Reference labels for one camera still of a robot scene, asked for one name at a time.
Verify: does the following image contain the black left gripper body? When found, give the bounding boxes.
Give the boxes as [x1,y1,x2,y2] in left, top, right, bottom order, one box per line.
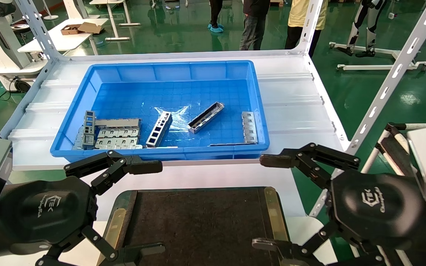
[0,176,99,255]

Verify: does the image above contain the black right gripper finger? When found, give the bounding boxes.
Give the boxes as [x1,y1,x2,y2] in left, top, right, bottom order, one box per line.
[260,143,361,190]
[251,221,383,266]

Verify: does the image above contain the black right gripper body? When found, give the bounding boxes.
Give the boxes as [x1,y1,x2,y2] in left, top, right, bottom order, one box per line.
[331,173,425,249]

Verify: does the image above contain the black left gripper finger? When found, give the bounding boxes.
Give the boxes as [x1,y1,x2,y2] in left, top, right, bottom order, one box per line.
[35,226,166,266]
[64,149,163,197]

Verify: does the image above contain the silver metal channel part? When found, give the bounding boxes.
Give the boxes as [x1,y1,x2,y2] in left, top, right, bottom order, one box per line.
[187,102,225,134]

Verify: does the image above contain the silver ladder-shaped metal part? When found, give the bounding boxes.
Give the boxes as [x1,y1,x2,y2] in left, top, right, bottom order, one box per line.
[146,111,173,148]

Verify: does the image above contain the silver metal part with tabs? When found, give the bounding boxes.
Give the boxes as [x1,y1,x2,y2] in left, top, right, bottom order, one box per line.
[241,111,258,144]

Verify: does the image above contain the black container with brass edges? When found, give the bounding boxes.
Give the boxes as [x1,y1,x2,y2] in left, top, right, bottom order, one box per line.
[97,187,290,266]

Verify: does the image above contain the flat silver tabbed plate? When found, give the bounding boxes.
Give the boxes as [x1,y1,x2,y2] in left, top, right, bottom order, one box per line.
[94,137,143,150]
[96,127,141,138]

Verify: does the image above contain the long grey metal bar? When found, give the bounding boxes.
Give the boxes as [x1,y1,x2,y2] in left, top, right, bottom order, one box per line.
[95,118,142,128]

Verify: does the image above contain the small leaning grey metal piece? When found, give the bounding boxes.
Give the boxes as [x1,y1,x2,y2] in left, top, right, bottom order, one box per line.
[73,127,84,150]

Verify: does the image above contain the blue plastic bin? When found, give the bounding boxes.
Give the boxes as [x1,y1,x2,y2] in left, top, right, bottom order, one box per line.
[50,60,270,162]

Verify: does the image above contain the white wheeled robot stand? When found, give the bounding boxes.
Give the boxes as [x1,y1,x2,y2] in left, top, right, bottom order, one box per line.
[329,41,426,72]

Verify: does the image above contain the white perforated rack upright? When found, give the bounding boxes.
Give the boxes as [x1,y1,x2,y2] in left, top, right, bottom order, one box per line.
[15,0,62,62]
[308,0,426,218]
[295,0,328,57]

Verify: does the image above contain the white work table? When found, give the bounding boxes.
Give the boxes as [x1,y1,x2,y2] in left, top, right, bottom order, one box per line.
[17,17,109,57]

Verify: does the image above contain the person in yellow shirt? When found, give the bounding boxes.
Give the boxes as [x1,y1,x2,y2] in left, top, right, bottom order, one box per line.
[285,0,328,58]

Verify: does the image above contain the open cardboard box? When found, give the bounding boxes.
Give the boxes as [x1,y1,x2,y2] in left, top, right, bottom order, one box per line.
[60,22,104,36]

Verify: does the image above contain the person in grey jeans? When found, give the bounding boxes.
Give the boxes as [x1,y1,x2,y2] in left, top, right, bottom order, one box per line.
[239,0,271,51]

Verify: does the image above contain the black white humanoid robot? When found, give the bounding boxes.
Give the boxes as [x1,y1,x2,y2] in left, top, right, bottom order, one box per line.
[347,0,388,58]

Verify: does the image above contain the white machine base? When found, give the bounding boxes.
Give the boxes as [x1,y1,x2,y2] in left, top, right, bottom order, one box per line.
[0,0,48,92]

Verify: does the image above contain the person in dark trousers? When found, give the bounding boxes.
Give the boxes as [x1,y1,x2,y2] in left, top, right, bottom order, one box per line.
[208,0,224,34]

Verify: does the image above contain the upright grey metal bracket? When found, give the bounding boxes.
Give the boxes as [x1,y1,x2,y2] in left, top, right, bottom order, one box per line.
[83,110,96,149]

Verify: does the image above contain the white tube frame black clamps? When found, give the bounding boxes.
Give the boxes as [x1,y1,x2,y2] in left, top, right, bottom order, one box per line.
[361,122,420,176]

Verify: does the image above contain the black floor cable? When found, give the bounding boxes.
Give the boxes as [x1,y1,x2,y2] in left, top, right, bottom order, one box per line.
[0,76,25,101]

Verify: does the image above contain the white table with pedestal legs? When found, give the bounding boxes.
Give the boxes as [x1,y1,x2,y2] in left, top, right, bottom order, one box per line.
[89,0,142,41]

